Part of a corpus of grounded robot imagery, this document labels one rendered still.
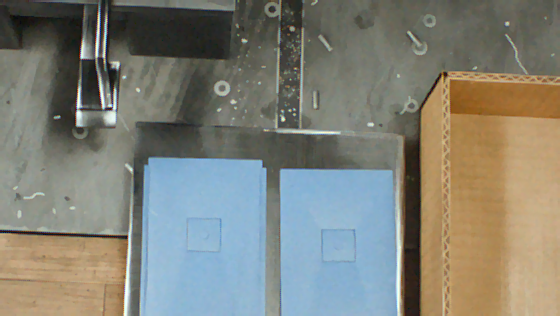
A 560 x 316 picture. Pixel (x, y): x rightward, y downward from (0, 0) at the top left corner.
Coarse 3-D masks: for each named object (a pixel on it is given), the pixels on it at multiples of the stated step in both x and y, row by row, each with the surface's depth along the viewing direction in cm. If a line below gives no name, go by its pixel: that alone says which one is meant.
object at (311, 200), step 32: (288, 192) 76; (320, 192) 76; (352, 192) 76; (384, 192) 76; (288, 224) 75; (320, 224) 75; (352, 224) 76; (384, 224) 76; (288, 256) 75; (320, 256) 75; (384, 256) 75; (288, 288) 74; (320, 288) 74; (352, 288) 74; (384, 288) 75
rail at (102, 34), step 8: (104, 0) 71; (104, 8) 71; (104, 16) 71; (104, 24) 71; (104, 32) 71; (104, 40) 71; (96, 48) 71; (104, 48) 71; (96, 56) 71; (104, 56) 71
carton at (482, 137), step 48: (432, 96) 76; (480, 96) 76; (528, 96) 76; (432, 144) 75; (480, 144) 79; (528, 144) 79; (432, 192) 74; (480, 192) 78; (528, 192) 79; (432, 240) 74; (480, 240) 78; (528, 240) 78; (432, 288) 73; (480, 288) 77; (528, 288) 77
